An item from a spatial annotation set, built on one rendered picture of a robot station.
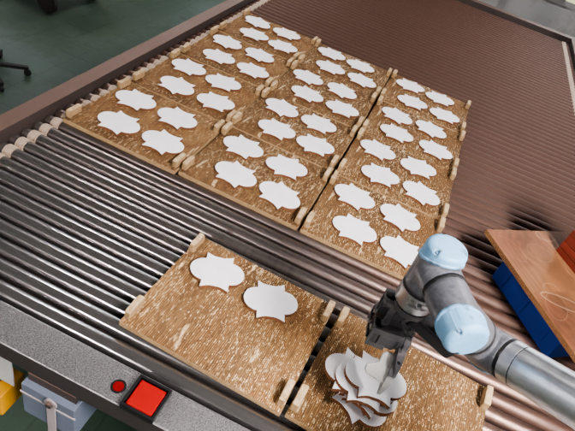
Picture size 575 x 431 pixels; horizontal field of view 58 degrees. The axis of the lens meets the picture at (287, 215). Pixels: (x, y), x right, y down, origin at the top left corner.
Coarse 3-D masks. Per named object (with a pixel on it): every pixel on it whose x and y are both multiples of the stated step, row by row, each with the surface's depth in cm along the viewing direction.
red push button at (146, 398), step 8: (144, 384) 108; (136, 392) 106; (144, 392) 107; (152, 392) 107; (160, 392) 108; (128, 400) 105; (136, 400) 105; (144, 400) 106; (152, 400) 106; (160, 400) 106; (136, 408) 104; (144, 408) 104; (152, 408) 105
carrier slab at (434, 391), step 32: (352, 320) 135; (320, 352) 125; (416, 352) 132; (320, 384) 118; (416, 384) 125; (448, 384) 128; (288, 416) 111; (320, 416) 112; (416, 416) 118; (448, 416) 121; (480, 416) 123
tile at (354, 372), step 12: (360, 360) 116; (372, 360) 116; (348, 372) 112; (360, 372) 113; (360, 384) 111; (372, 384) 112; (396, 384) 113; (360, 396) 109; (372, 396) 109; (384, 396) 110; (396, 396) 111
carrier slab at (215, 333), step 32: (192, 256) 137; (224, 256) 140; (160, 288) 127; (192, 288) 129; (288, 288) 137; (128, 320) 118; (160, 320) 120; (192, 320) 122; (224, 320) 124; (256, 320) 127; (288, 320) 129; (192, 352) 116; (224, 352) 118; (256, 352) 120; (288, 352) 122; (224, 384) 113; (256, 384) 114
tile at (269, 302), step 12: (252, 288) 133; (264, 288) 134; (276, 288) 135; (252, 300) 130; (264, 300) 131; (276, 300) 132; (288, 300) 133; (264, 312) 128; (276, 312) 129; (288, 312) 130
